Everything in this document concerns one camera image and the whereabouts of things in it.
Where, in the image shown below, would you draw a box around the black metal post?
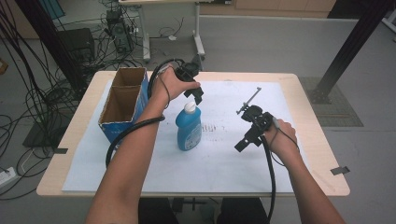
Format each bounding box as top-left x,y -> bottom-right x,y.
14,0 -> 89,91
307,0 -> 396,105

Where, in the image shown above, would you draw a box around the white power strip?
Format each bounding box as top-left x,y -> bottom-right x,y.
0,166 -> 17,189

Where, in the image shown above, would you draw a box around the bundle of black floor cables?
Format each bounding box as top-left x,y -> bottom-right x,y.
0,0 -> 148,200

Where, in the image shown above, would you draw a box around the person's left hand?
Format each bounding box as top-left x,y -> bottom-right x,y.
150,66 -> 202,108

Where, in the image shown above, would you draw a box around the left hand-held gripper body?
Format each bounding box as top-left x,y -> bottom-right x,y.
174,61 -> 201,84

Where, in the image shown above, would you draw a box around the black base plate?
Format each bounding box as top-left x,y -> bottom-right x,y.
22,120 -> 73,149

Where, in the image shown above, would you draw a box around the person's right hand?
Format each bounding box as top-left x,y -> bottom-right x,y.
263,119 -> 301,161

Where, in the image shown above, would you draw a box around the black computer tower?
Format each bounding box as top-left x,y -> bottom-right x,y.
106,8 -> 135,54

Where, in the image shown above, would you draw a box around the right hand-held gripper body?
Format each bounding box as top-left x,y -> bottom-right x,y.
235,86 -> 276,140

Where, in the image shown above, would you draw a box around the black box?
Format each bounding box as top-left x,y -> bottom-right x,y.
57,27 -> 96,63

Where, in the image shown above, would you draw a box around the white desk frame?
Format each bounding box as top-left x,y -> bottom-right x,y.
119,0 -> 207,63

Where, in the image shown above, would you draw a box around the person's legs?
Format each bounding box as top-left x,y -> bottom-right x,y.
137,197 -> 269,224

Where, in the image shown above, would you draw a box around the grey floor mat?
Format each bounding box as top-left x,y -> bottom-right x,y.
298,77 -> 364,128

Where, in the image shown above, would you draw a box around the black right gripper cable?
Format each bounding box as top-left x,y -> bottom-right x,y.
261,135 -> 277,224

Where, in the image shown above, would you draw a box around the blue cardboard box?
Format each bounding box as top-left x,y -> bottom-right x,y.
98,66 -> 150,145

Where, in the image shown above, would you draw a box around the blue bottle with white cap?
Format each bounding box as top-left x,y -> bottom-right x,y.
175,101 -> 203,152

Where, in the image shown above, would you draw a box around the white paper sheet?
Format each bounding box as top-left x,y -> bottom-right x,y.
61,79 -> 310,194

